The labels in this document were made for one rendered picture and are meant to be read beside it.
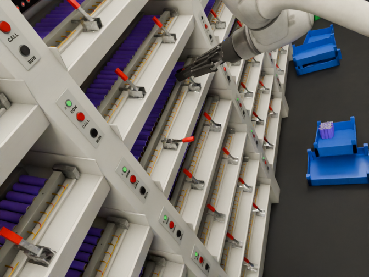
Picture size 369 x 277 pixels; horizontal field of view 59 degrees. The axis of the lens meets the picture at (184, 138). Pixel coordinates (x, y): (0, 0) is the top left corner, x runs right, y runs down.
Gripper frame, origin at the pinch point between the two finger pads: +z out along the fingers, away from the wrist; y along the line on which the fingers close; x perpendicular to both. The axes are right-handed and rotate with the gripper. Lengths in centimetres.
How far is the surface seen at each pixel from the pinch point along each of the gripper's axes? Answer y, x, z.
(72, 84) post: -43, 27, -8
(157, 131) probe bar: -23.6, -2.7, 4.4
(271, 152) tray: 40, -83, 16
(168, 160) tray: -32.0, -7.5, 0.7
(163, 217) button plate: -47.6, -11.7, -0.7
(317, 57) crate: 136, -93, -4
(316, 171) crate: 38, -103, -1
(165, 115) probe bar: -16.3, -2.7, 4.5
